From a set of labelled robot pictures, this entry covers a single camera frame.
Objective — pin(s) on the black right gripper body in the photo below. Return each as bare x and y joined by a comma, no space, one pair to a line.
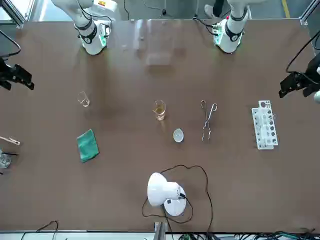
6,72

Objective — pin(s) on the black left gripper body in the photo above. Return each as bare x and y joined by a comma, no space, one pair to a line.
314,70

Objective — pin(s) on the small glass beaker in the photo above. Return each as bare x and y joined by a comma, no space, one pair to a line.
84,101

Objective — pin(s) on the wooden test tube clamp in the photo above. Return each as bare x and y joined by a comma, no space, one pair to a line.
11,140

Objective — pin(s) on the white test tube rack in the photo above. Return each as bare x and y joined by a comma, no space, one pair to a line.
263,130

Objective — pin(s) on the green folded cloth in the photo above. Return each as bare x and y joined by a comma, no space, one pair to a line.
87,145

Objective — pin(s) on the metal crucible tongs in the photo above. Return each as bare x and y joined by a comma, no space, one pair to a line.
206,122

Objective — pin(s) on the person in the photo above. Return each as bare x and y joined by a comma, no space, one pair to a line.
210,11

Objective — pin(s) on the white control box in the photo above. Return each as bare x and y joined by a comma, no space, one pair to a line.
106,5

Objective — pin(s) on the small white ceramic dish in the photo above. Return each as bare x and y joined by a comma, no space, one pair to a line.
178,135

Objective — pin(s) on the glass beaker with amber liquid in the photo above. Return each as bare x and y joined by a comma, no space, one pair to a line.
160,111

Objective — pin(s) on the white desk lamp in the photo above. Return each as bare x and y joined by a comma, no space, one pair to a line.
160,190

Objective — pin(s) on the aluminium corner post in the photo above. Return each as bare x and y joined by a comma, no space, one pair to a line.
307,15
15,15

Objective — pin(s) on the aluminium frame post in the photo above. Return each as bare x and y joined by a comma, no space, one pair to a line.
160,231

